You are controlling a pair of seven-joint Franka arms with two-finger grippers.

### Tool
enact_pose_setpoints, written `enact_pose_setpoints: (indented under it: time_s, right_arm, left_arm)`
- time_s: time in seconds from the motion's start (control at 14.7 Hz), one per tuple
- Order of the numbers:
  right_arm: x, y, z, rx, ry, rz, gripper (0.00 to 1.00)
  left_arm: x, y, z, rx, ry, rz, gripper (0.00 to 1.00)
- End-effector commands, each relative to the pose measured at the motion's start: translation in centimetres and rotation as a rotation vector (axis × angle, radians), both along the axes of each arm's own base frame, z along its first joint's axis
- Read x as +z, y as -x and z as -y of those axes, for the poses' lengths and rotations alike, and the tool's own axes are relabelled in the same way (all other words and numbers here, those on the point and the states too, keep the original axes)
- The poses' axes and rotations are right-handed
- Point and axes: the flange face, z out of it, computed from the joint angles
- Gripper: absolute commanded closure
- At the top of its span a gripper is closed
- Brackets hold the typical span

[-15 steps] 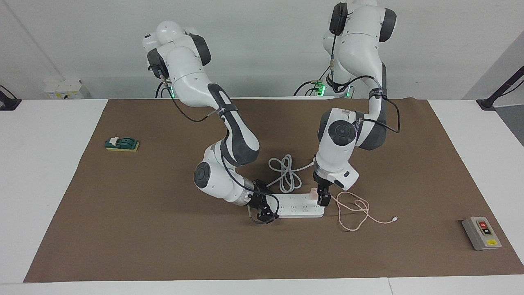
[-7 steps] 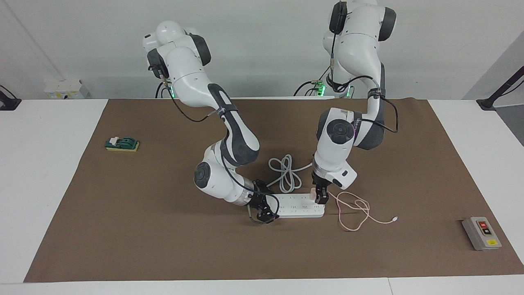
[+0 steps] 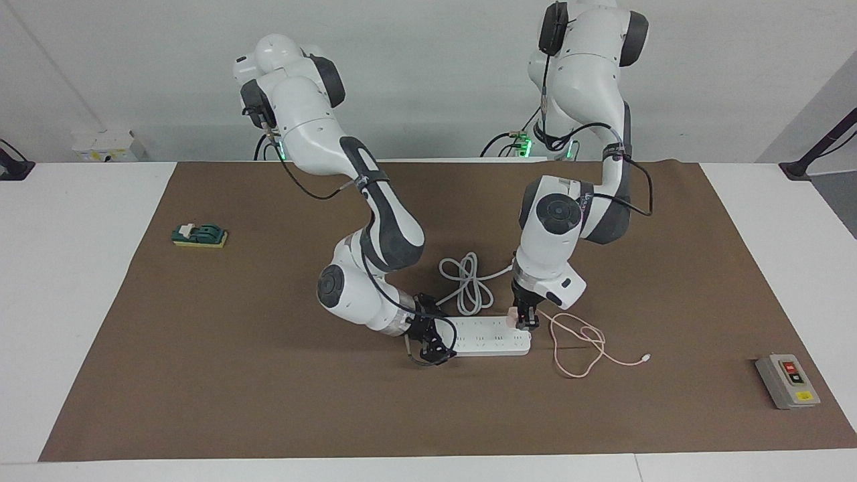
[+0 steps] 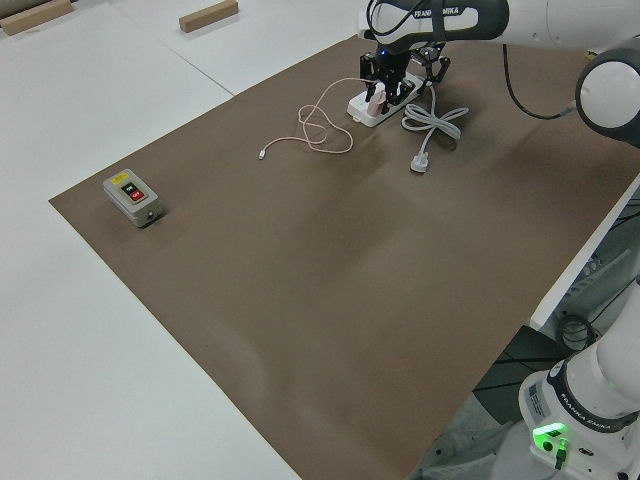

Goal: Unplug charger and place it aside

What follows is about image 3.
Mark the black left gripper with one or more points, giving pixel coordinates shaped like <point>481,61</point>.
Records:
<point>526,294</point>

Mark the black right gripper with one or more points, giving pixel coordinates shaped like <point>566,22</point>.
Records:
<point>425,321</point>

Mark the pink charger adapter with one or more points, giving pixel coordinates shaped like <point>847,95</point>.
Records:
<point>512,320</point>

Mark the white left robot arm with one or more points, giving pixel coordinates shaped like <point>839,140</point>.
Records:
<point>582,80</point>

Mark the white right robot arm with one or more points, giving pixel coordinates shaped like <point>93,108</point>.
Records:
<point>301,120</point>

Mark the brown table mat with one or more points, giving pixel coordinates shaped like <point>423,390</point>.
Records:
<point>268,402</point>

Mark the green yellow sponge block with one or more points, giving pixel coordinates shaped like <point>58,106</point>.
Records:
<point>207,234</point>

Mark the black angled stand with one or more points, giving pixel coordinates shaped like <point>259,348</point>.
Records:
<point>797,169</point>

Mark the white box with yellow label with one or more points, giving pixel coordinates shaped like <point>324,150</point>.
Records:
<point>100,144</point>

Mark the grey on-off switch box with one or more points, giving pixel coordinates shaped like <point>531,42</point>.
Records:
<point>780,389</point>

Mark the black clamp mount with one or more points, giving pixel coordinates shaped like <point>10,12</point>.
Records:
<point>13,171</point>

